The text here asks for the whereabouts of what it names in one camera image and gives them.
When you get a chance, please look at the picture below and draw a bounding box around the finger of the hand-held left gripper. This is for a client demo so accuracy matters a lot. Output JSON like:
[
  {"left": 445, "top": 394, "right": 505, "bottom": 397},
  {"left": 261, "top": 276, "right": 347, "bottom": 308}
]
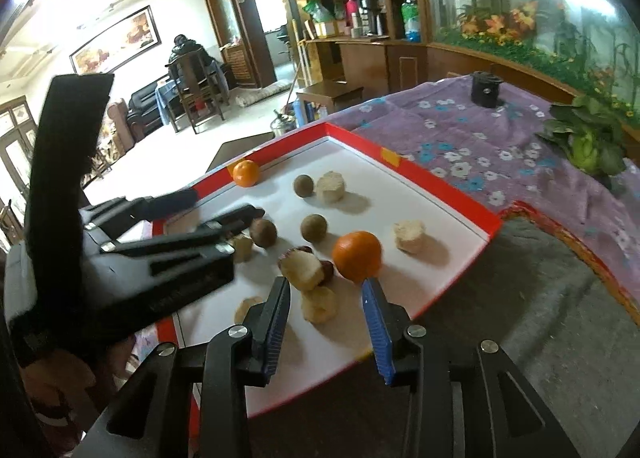
[
  {"left": 100, "top": 205, "right": 266, "bottom": 263},
  {"left": 80, "top": 188, "right": 201, "bottom": 235}
]

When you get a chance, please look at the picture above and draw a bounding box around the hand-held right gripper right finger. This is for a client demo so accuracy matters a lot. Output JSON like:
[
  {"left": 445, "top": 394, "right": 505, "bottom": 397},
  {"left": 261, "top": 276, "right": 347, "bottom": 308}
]
[{"left": 361, "top": 277, "right": 583, "bottom": 458}]

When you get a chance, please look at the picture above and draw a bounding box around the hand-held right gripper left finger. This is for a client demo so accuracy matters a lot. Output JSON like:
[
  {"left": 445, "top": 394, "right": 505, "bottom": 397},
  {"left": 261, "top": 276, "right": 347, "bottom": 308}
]
[{"left": 72, "top": 275, "right": 292, "bottom": 458}]

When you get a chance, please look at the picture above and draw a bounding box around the peeled sugarcane piece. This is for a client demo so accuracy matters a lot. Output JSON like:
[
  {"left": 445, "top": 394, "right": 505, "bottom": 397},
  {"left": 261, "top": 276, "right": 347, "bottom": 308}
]
[
  {"left": 230, "top": 234, "right": 253, "bottom": 263},
  {"left": 234, "top": 295, "right": 266, "bottom": 325},
  {"left": 315, "top": 171, "right": 347, "bottom": 203}
]

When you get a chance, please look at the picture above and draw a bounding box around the pale pastry block front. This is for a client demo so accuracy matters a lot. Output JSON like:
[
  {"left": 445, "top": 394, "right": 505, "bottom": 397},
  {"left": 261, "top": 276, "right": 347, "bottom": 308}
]
[{"left": 301, "top": 286, "right": 337, "bottom": 324}]

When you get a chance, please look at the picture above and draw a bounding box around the pale pastry block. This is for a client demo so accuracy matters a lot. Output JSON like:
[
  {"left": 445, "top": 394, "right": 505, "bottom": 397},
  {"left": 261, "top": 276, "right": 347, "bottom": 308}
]
[
  {"left": 278, "top": 248, "right": 326, "bottom": 291},
  {"left": 301, "top": 286, "right": 337, "bottom": 324},
  {"left": 392, "top": 219, "right": 427, "bottom": 254}
]

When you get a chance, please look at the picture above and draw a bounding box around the small orange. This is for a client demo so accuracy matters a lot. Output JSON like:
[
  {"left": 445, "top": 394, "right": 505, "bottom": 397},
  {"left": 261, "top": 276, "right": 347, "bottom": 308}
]
[{"left": 232, "top": 159, "right": 261, "bottom": 188}]

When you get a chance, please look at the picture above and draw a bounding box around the large orange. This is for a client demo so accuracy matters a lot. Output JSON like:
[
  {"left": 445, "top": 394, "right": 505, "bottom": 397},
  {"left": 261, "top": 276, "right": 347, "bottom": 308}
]
[{"left": 332, "top": 230, "right": 383, "bottom": 284}]

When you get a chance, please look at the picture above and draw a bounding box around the pale pastry block back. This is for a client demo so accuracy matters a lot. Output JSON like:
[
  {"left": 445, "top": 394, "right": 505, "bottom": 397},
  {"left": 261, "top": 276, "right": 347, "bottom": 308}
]
[{"left": 392, "top": 219, "right": 427, "bottom": 254}]

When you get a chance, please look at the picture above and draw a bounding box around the red cardboard box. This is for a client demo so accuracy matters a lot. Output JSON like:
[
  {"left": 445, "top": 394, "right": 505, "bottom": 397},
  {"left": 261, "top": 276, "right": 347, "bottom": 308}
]
[{"left": 150, "top": 122, "right": 502, "bottom": 419}]

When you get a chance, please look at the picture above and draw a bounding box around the person's left forearm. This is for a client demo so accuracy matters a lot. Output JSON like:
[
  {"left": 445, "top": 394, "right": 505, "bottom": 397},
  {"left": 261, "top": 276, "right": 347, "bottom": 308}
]
[{"left": 20, "top": 390, "right": 101, "bottom": 458}]

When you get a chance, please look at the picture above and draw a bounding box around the person's left hand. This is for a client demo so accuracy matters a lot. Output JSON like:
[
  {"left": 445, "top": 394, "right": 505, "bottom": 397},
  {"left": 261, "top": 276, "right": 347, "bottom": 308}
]
[{"left": 20, "top": 345, "right": 98, "bottom": 406}]

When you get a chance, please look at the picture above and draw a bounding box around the black sofa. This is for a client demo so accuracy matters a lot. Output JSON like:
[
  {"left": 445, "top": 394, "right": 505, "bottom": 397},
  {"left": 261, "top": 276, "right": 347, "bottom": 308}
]
[{"left": 127, "top": 80, "right": 173, "bottom": 134}]

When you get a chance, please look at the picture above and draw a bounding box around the wooden chair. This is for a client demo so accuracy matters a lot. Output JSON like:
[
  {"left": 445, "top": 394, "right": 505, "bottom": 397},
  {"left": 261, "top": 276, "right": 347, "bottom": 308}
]
[{"left": 167, "top": 50, "right": 226, "bottom": 134}]

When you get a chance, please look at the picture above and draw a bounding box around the grey felt mat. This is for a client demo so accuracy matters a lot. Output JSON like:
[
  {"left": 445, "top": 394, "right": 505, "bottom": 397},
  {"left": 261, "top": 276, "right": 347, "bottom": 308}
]
[{"left": 245, "top": 215, "right": 640, "bottom": 458}]

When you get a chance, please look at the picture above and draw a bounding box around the small wooden table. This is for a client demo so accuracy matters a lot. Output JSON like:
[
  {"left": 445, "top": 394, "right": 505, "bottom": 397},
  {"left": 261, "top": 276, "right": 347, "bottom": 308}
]
[{"left": 296, "top": 79, "right": 366, "bottom": 126}]

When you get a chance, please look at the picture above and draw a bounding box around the purple floral blanket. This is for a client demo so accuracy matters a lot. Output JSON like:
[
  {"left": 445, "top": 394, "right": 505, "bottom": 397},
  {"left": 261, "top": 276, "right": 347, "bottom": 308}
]
[{"left": 320, "top": 73, "right": 640, "bottom": 289}]

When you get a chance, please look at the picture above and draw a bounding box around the wooden side cabinet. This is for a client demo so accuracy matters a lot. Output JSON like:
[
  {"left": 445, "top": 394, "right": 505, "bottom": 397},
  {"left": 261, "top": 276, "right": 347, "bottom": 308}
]
[{"left": 304, "top": 33, "right": 426, "bottom": 104}]

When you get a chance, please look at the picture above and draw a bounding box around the green plastic bag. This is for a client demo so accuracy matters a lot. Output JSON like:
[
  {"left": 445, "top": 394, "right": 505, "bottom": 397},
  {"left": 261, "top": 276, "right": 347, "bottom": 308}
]
[{"left": 302, "top": 0, "right": 335, "bottom": 24}]

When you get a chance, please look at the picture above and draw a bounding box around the black thermos jug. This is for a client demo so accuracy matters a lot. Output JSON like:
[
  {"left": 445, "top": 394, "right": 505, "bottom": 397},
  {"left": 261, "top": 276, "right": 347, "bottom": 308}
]
[{"left": 356, "top": 0, "right": 383, "bottom": 36}]

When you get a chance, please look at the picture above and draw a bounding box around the black cylindrical container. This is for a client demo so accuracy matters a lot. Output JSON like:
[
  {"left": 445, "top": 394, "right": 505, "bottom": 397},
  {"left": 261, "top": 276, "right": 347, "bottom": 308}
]
[{"left": 471, "top": 71, "right": 503, "bottom": 109}]

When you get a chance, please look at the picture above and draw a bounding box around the green-label water bottle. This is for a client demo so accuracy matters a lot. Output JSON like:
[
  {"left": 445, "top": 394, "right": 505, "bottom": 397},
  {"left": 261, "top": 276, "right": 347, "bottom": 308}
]
[{"left": 401, "top": 0, "right": 422, "bottom": 42}]

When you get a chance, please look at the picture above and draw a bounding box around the green leafy vegetable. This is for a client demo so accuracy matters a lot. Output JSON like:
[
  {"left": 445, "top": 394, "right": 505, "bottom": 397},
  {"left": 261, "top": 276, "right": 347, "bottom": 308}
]
[{"left": 535, "top": 95, "right": 632, "bottom": 176}]

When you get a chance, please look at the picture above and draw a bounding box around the framed wall painting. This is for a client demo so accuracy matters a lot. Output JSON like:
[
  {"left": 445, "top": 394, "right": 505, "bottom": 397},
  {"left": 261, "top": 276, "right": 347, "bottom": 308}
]
[{"left": 69, "top": 5, "right": 163, "bottom": 75}]

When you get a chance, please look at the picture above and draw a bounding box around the wooden partition rail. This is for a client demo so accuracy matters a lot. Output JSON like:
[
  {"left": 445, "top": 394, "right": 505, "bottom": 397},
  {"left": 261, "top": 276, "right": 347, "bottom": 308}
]
[{"left": 425, "top": 40, "right": 596, "bottom": 104}]

